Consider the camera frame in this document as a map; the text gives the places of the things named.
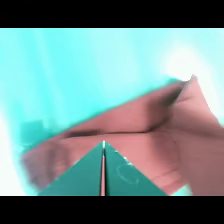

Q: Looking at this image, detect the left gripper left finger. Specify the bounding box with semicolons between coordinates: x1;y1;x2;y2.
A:
37;142;104;197

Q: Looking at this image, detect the red T-shirt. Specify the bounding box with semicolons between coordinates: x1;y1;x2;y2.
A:
20;74;224;197

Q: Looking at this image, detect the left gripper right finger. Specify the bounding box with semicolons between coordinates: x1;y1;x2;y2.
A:
104;141;169;197

